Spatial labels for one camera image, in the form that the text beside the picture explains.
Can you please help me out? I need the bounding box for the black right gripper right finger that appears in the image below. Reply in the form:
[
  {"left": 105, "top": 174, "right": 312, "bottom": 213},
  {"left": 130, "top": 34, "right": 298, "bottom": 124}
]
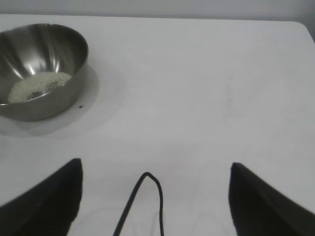
[{"left": 228, "top": 162, "right": 315, "bottom": 236}]

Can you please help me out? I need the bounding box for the stainless steel mixing bowl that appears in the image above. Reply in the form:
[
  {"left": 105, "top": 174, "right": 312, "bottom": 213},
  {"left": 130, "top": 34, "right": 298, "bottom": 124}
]
[{"left": 0, "top": 23, "right": 90, "bottom": 122}]

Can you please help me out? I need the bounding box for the white rice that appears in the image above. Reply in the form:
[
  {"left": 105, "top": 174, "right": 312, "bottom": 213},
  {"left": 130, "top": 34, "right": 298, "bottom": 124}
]
[{"left": 7, "top": 71, "right": 73, "bottom": 104}]

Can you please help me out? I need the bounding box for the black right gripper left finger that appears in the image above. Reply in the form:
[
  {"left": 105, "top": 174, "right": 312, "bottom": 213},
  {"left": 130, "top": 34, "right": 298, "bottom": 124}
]
[{"left": 0, "top": 157, "right": 83, "bottom": 236}]

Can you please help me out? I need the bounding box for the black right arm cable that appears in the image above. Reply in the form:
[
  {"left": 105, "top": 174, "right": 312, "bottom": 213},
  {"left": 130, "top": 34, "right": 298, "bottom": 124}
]
[{"left": 113, "top": 172, "right": 165, "bottom": 236}]

